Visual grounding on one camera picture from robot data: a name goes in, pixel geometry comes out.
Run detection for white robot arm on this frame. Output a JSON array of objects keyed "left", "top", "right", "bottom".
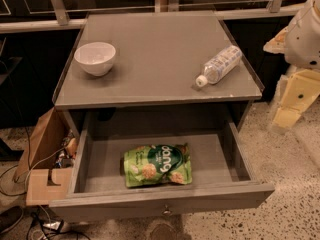
[{"left": 263, "top": 0, "right": 320, "bottom": 129}]

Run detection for metal drawer knob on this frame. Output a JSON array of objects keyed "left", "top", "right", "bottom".
[{"left": 162, "top": 207, "right": 172, "bottom": 216}]

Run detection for wooden side box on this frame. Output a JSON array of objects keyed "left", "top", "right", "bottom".
[{"left": 13, "top": 108, "right": 78, "bottom": 206}]

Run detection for black cables on floor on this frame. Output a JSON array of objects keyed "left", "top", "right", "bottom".
[{"left": 25, "top": 210, "right": 91, "bottom": 240}]

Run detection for open grey top drawer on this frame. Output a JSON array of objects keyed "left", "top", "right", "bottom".
[{"left": 50, "top": 110, "right": 274, "bottom": 222}]

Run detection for grey cabinet with counter top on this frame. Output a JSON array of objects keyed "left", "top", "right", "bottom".
[{"left": 54, "top": 11, "right": 263, "bottom": 132}]

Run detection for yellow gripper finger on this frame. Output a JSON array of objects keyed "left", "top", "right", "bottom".
[{"left": 272, "top": 69, "right": 320, "bottom": 129}]

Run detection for white ceramic bowl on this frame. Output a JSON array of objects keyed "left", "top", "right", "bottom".
[{"left": 74, "top": 42, "right": 116, "bottom": 77}]

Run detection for clear plastic water bottle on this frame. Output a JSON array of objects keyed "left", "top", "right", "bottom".
[{"left": 195, "top": 45, "right": 242, "bottom": 88}]

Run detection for metal railing frame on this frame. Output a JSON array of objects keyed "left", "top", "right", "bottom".
[{"left": 0, "top": 0, "right": 306, "bottom": 33}]

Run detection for green rice chip bag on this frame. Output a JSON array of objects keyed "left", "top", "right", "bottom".
[{"left": 123, "top": 144, "right": 192, "bottom": 188}]

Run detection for white cable at box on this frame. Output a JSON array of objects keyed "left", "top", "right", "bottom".
[{"left": 0, "top": 146, "right": 66, "bottom": 197}]

